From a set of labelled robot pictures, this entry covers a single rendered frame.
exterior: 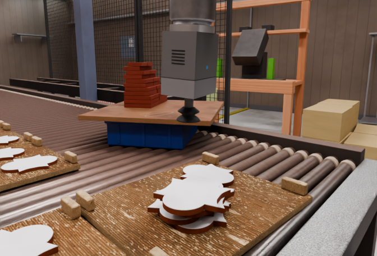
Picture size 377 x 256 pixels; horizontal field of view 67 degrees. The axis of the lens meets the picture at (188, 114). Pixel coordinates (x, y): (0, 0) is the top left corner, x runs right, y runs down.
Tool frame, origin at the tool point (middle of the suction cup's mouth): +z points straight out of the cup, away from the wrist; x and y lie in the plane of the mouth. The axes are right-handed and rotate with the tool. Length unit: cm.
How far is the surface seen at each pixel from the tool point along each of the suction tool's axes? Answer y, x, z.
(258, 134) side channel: -69, -5, 22
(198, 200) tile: 2.0, 3.8, 13.7
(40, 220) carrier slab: 14.3, -23.8, 21.0
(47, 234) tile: 17.6, -16.8, 19.3
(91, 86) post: -114, -150, 22
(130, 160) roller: -24.9, -34.9, 25.0
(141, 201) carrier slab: -1.3, -11.7, 20.7
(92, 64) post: -116, -150, 5
